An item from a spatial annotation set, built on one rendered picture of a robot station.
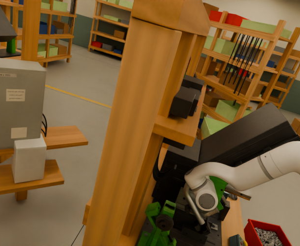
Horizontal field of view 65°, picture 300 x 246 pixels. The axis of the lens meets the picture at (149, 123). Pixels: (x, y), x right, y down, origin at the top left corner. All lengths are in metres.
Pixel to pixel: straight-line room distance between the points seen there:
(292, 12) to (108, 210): 10.29
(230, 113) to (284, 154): 3.20
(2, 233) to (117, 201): 1.87
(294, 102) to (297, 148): 10.28
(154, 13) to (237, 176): 0.65
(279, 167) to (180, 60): 0.48
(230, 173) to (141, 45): 0.61
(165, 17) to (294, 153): 0.60
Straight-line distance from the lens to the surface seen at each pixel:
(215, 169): 0.93
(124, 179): 0.58
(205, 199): 0.96
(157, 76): 0.47
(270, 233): 1.76
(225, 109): 4.11
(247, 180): 0.91
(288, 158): 0.87
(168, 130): 0.82
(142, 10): 0.47
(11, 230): 2.44
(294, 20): 10.65
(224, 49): 4.38
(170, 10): 0.46
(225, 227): 1.56
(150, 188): 1.59
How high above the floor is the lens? 1.86
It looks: 23 degrees down
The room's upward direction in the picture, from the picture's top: 16 degrees clockwise
